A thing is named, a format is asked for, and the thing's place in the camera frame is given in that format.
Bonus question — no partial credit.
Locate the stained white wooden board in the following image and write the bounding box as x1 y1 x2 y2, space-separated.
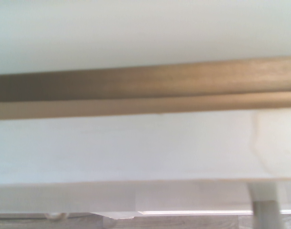
0 92 291 219

